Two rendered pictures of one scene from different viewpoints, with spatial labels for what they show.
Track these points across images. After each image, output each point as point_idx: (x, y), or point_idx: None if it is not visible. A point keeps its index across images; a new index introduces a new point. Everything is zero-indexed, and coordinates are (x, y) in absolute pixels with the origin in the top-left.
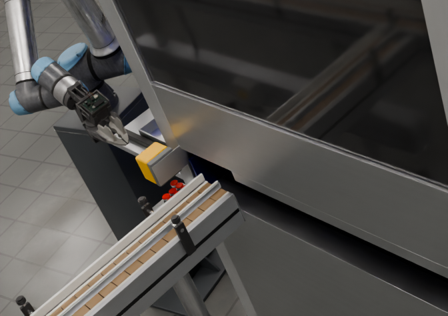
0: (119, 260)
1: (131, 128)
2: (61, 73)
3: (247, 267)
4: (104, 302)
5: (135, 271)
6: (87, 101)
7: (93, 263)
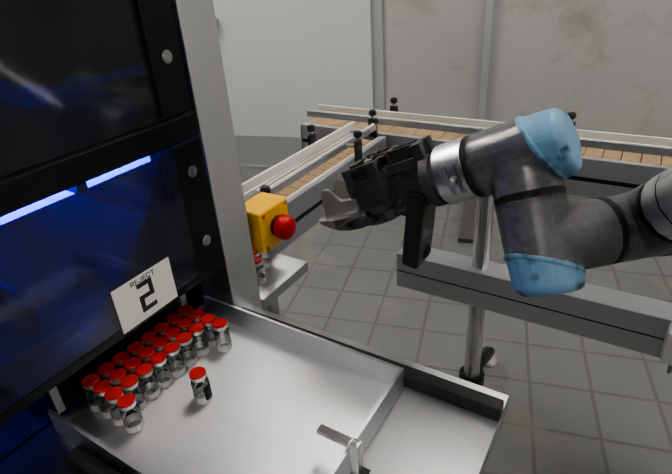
0: (292, 190)
1: (464, 425)
2: (475, 137)
3: None
4: (288, 167)
5: (268, 185)
6: (377, 151)
7: (305, 164)
